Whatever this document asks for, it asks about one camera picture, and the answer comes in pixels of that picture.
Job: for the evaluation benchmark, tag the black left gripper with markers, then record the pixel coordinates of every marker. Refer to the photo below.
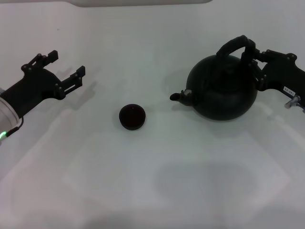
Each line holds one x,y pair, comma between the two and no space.
33,89

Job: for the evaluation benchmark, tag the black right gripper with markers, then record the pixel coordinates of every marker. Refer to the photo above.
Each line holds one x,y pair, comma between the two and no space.
283,76

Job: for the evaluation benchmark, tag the black round teapot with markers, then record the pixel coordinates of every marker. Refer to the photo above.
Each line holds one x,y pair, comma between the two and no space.
221,93

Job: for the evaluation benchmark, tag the dark round teacup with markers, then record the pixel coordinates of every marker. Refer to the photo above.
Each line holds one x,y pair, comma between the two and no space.
132,117

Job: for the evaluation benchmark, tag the clear right wrist connector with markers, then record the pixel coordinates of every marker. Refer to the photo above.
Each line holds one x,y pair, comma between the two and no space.
292,101

